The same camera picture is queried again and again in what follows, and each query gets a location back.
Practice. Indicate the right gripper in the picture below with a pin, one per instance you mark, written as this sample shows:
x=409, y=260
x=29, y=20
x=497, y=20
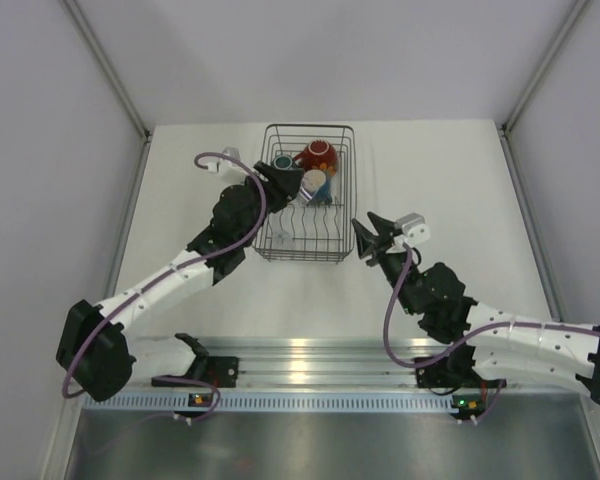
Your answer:
x=368, y=242

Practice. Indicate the wire dish rack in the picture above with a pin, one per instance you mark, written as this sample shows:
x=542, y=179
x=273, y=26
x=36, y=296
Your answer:
x=321, y=233

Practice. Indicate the slotted cable duct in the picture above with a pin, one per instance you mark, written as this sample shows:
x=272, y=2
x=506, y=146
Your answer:
x=239, y=402

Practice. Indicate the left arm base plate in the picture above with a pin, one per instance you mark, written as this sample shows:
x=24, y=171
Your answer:
x=219, y=371

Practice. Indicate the dark blue cup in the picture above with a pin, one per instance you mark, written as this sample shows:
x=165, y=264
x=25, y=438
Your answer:
x=320, y=178

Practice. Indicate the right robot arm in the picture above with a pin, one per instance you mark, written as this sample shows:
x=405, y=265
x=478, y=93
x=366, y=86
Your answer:
x=481, y=318

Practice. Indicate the left aluminium frame post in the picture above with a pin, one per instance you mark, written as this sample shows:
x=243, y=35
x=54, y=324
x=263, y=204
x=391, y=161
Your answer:
x=105, y=65

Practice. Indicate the clear glass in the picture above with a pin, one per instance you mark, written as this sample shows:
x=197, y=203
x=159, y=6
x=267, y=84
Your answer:
x=281, y=238
x=309, y=194

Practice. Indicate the aluminium frame post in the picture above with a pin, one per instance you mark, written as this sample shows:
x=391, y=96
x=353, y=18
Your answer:
x=550, y=53
x=105, y=65

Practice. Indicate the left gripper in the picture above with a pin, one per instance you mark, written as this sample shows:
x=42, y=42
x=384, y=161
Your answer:
x=286, y=181

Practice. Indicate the right aluminium frame post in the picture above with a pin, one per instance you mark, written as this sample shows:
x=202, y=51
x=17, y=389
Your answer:
x=550, y=53

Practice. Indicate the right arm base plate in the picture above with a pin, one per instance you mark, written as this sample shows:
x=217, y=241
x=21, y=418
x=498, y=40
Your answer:
x=437, y=378

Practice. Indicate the clear glass front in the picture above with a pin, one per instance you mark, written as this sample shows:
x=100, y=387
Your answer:
x=309, y=194

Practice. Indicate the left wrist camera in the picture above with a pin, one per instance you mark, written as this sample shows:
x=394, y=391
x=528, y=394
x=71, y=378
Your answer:
x=224, y=167

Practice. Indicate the dark green mug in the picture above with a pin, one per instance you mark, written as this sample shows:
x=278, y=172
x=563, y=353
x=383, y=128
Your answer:
x=283, y=162

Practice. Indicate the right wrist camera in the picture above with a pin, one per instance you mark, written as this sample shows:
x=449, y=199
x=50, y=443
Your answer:
x=411, y=231

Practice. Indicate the aluminium mounting rail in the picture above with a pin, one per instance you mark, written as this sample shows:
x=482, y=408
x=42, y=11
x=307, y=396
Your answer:
x=330, y=365

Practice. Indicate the red cup white inside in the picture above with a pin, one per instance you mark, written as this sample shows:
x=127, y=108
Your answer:
x=318, y=155

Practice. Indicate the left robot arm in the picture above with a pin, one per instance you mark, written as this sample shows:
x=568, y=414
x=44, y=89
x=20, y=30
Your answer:
x=102, y=347

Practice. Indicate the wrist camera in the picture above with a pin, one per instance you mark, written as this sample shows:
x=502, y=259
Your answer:
x=411, y=231
x=224, y=167

